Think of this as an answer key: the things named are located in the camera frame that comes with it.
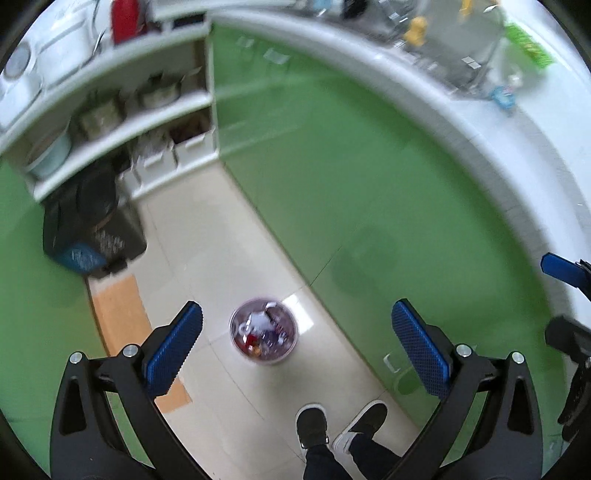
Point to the steel cooking pot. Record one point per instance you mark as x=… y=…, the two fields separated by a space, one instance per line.
x=162 y=89

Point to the green plastic basket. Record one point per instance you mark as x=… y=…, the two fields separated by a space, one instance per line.
x=528 y=46

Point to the green cabinet door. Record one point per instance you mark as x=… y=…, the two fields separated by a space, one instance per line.
x=370 y=209

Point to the clear soap dispenser bottle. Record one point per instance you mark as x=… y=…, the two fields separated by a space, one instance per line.
x=504 y=96

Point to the orange floor mat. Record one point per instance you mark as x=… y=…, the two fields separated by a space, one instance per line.
x=127 y=315

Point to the black shoe left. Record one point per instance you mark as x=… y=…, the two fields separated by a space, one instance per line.
x=311 y=426

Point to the yellow sponge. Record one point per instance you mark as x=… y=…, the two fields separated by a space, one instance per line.
x=416 y=32

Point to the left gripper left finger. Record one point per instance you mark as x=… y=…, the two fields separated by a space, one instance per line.
x=140 y=378

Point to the black shoe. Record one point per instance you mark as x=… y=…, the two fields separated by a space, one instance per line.
x=368 y=422
x=311 y=426

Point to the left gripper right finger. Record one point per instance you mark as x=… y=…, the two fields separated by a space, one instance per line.
x=453 y=379

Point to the light blue pot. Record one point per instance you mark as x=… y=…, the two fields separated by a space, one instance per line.
x=49 y=154

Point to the black shoe right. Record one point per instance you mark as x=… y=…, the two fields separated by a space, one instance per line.
x=368 y=422

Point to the white storage drawer box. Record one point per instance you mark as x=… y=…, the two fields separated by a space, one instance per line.
x=148 y=173

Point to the white rice cooker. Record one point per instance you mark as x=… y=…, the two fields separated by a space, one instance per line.
x=59 y=43

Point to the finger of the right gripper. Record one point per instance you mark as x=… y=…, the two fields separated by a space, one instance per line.
x=564 y=270
x=569 y=337

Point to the round trash bin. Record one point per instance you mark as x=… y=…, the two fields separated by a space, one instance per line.
x=264 y=330

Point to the steel kitchen sink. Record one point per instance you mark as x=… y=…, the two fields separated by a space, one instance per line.
x=458 y=47

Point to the red kettle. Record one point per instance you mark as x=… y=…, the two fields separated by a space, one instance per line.
x=127 y=20

